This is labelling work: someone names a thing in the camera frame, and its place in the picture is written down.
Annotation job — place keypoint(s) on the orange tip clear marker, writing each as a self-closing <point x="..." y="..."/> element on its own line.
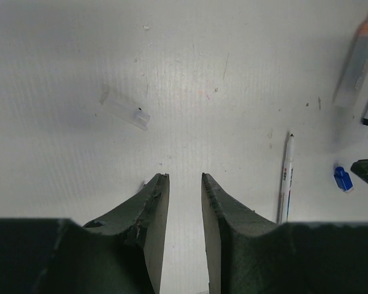
<point x="355" y="72"/>

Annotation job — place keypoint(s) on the white pen clear cap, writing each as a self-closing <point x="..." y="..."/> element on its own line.
<point x="287" y="177"/>

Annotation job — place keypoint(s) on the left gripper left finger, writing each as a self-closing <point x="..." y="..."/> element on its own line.
<point x="119" y="252"/>

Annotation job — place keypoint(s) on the blue white pen cap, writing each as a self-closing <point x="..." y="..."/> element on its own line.
<point x="343" y="179"/>

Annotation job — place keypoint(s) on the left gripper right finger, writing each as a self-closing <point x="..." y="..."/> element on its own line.
<point x="247" y="253"/>

